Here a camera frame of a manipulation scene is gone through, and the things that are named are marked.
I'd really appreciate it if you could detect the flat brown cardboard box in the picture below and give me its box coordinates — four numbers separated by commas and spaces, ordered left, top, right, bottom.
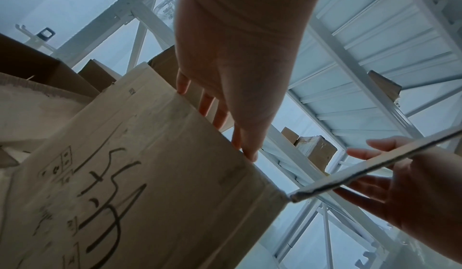
367, 70, 403, 103

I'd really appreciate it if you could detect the open dark brown cardboard box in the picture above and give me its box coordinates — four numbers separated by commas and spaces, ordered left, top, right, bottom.
0, 33, 103, 99

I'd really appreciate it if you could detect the small brown cardboard box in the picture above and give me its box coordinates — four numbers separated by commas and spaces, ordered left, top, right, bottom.
281, 127, 301, 146
77, 59, 122, 93

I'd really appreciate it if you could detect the person's right hand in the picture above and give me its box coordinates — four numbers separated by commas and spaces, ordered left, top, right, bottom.
334, 136, 462, 264

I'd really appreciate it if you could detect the person's left hand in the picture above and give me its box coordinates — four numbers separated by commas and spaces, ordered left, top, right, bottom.
175, 19, 308, 162

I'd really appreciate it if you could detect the large handwritten cardboard box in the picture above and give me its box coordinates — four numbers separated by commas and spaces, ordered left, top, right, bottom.
0, 61, 462, 269

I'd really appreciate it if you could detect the person's left forearm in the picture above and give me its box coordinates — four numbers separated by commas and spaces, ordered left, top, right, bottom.
175, 0, 331, 36

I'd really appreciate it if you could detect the pale cardboard box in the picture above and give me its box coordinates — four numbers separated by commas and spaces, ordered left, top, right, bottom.
0, 72, 94, 169

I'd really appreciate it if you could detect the white metal bracket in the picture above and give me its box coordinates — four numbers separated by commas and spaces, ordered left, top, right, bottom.
14, 24, 59, 54

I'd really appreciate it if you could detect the white metal shelving rack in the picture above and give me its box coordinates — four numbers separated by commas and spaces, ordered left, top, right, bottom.
52, 0, 462, 269

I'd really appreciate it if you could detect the taped brown cardboard box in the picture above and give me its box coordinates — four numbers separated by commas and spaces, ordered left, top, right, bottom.
293, 135, 339, 175

